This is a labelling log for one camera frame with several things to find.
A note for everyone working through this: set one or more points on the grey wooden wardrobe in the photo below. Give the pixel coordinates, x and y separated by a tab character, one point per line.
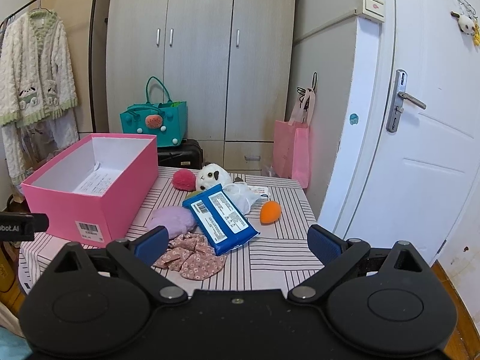
237	65

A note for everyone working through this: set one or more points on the orange makeup sponge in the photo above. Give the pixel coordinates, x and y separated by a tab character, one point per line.
270	213

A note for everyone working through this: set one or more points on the blue wet wipes pack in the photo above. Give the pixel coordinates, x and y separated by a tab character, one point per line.
220	220

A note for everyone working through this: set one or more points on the silver door handle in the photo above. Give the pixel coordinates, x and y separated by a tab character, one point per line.
397	103

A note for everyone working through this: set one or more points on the teal felt tote bag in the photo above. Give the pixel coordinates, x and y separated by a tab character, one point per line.
166	120

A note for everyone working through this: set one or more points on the pink paper shopping bag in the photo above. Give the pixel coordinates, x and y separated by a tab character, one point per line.
291	148

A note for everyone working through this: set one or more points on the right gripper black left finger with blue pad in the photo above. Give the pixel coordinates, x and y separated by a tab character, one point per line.
135	259

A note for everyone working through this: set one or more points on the white knit cardigan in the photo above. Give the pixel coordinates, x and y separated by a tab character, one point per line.
37	86

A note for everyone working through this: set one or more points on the floral pink scrunchie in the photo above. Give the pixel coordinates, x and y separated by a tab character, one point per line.
192	257

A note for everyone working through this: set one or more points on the blue round sticker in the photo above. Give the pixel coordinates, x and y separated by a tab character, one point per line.
354	119

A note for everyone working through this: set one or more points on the white tissue pack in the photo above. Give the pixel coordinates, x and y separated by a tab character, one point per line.
262	191

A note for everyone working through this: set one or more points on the red fluffy pom-pom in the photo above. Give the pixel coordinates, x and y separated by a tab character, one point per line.
184	180

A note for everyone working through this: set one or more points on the white panda plush toy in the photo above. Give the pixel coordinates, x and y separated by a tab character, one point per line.
211	175

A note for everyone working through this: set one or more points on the white door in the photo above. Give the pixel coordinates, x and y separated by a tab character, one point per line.
412	185

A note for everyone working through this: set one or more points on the white wall switch box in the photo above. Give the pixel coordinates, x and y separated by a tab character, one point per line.
373	10

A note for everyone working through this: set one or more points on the black suitcase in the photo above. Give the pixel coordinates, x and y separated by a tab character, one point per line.
188	154

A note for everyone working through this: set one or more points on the pink cardboard box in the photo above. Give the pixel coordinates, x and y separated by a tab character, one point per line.
91	192

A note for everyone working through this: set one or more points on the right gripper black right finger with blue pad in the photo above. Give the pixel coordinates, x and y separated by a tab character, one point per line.
339	259

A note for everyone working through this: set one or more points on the black clothes rack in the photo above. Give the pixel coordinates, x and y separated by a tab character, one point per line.
79	20

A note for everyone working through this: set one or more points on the lilac plush pouch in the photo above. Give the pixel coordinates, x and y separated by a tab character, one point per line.
177	220

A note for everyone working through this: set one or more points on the small panda plush keychain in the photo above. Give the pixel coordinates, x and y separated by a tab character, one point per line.
465	23

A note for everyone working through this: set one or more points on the striped pink tablecloth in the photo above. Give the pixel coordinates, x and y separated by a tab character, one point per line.
278	258

